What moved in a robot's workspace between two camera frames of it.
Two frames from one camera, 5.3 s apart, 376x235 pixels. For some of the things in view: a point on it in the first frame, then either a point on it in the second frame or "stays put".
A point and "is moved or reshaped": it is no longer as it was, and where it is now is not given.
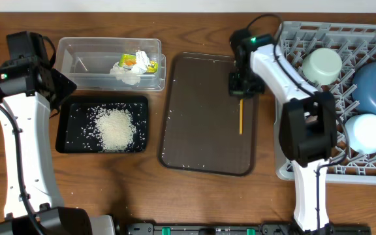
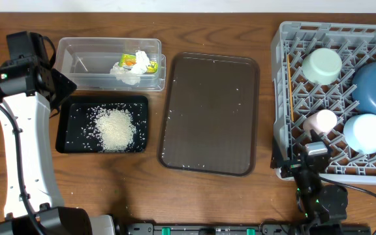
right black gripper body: x=245 y=81 -> x=293 y=168
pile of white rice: x=115 y=128 stays put
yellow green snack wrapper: x=130 y=59 stays put
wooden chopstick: x=241 y=117 is moved or reshaped
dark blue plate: x=374 y=88 stays put
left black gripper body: x=62 y=88 stays put
